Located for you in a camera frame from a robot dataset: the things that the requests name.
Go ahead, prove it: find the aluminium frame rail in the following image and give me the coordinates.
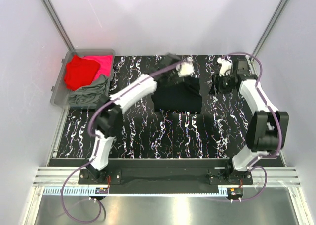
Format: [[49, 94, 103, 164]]
[[33, 167, 300, 187]]

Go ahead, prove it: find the black t shirt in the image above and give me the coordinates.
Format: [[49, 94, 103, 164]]
[[151, 76, 202, 114]]

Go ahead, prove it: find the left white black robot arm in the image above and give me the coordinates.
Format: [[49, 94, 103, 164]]
[[85, 54, 194, 184]]

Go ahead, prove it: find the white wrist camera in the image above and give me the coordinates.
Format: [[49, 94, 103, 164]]
[[176, 59, 195, 77], [217, 58, 233, 76]]

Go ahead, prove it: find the red t shirt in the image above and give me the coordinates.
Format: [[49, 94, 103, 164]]
[[64, 55, 100, 91]]

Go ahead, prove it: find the white slotted cable duct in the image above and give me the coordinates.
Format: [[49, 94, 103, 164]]
[[44, 186, 228, 197]]

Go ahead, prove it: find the clear plastic storage bin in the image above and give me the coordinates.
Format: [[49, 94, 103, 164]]
[[50, 49, 115, 108]]

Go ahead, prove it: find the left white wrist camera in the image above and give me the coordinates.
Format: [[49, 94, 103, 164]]
[[176, 59, 195, 77]]

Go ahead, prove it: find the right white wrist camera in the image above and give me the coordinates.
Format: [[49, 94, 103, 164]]
[[217, 58, 233, 76]]

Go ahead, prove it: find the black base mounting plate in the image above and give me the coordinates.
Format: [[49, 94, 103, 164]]
[[79, 159, 253, 196]]

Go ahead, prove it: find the grey t shirt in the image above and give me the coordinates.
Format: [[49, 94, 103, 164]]
[[68, 75, 109, 106]]

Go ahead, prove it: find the left yellow connector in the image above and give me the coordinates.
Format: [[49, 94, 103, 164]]
[[95, 187, 109, 194]]

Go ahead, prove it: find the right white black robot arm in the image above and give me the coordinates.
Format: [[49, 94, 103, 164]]
[[209, 58, 289, 184]]

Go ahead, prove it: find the pink t shirt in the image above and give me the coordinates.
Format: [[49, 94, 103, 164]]
[[84, 55, 113, 80]]

